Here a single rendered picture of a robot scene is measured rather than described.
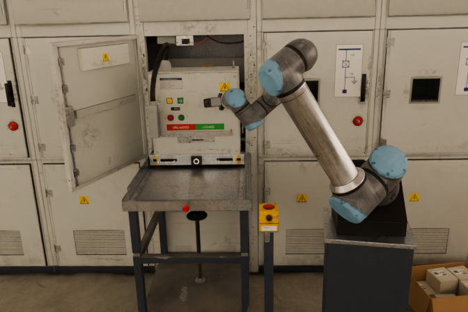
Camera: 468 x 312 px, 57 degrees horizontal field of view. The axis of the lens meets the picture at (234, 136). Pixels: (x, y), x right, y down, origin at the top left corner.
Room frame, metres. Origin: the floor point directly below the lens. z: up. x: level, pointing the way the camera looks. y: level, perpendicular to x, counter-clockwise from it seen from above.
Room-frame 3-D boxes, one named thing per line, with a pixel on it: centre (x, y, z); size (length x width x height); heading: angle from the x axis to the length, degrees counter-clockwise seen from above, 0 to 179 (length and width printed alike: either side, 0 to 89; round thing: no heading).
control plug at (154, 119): (2.25, 0.43, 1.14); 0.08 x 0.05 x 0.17; 178
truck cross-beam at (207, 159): (2.33, 0.21, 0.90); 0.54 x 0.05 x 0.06; 88
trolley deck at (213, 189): (2.21, 0.22, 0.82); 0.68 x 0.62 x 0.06; 178
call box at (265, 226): (1.67, -0.14, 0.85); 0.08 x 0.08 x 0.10; 88
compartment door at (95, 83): (2.31, 0.70, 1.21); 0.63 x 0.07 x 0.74; 153
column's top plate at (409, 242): (1.77, -0.60, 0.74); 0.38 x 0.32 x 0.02; 79
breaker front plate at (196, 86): (2.32, 0.21, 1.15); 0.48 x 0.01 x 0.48; 88
